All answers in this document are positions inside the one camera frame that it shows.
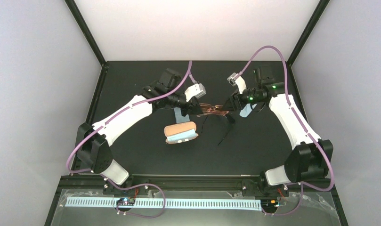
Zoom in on brown translucent sunglasses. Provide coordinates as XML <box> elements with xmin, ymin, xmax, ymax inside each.
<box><xmin>196</xmin><ymin>103</ymin><xmax>229</xmax><ymax>117</ymax></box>

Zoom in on brown plaid glasses case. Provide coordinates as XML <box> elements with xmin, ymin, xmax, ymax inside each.
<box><xmin>164</xmin><ymin>121</ymin><xmax>198</xmax><ymax>145</ymax></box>

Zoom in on light blue cleaning cloth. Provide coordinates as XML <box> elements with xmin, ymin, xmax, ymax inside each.
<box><xmin>167</xmin><ymin>129</ymin><xmax>198</xmax><ymax>142</ymax></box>

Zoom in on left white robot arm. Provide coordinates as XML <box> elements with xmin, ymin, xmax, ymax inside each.
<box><xmin>70</xmin><ymin>69</ymin><xmax>206</xmax><ymax>186</ymax></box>

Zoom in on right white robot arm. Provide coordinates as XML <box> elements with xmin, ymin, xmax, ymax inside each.
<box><xmin>222</xmin><ymin>69</ymin><xmax>334</xmax><ymax>197</ymax></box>

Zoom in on black sunglasses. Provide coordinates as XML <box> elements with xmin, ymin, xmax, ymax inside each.
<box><xmin>200</xmin><ymin>113</ymin><xmax>235</xmax><ymax>146</ymax></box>

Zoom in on blue-grey glasses case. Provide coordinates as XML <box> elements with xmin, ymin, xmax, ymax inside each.
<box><xmin>174</xmin><ymin>107</ymin><xmax>190</xmax><ymax>124</ymax></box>

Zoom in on right small circuit board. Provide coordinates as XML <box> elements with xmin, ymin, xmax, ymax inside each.
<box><xmin>262</xmin><ymin>200</ymin><xmax>280</xmax><ymax>208</ymax></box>

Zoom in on small circuit board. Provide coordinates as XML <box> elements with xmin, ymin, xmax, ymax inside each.
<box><xmin>116</xmin><ymin>197</ymin><xmax>136</xmax><ymax>207</ymax></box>
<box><xmin>262</xmin><ymin>200</ymin><xmax>280</xmax><ymax>208</ymax></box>

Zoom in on left small circuit board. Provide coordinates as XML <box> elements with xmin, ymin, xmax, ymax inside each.
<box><xmin>116</xmin><ymin>197</ymin><xmax>136</xmax><ymax>207</ymax></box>

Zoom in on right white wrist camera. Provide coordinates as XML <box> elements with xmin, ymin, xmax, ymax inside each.
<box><xmin>227</xmin><ymin>73</ymin><xmax>247</xmax><ymax>94</ymax></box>

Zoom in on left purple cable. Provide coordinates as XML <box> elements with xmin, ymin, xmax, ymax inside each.
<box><xmin>66</xmin><ymin>60</ymin><xmax>197</xmax><ymax>218</ymax></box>

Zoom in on black front frame rail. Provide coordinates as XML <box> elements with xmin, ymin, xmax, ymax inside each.
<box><xmin>45</xmin><ymin>174</ymin><xmax>349</xmax><ymax>226</ymax></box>

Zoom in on right black frame post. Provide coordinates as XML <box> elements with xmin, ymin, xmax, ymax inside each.
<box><xmin>287</xmin><ymin>0</ymin><xmax>330</xmax><ymax>67</ymax></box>

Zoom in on black frame post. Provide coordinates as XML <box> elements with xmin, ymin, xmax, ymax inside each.
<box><xmin>65</xmin><ymin>0</ymin><xmax>106</xmax><ymax>67</ymax></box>
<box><xmin>287</xmin><ymin>0</ymin><xmax>330</xmax><ymax>67</ymax></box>

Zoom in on white slotted cable duct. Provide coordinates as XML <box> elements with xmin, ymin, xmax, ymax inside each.
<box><xmin>63</xmin><ymin>197</ymin><xmax>261</xmax><ymax>211</ymax></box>

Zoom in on left black frame post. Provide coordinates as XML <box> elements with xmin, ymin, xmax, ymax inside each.
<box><xmin>65</xmin><ymin>0</ymin><xmax>106</xmax><ymax>67</ymax></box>

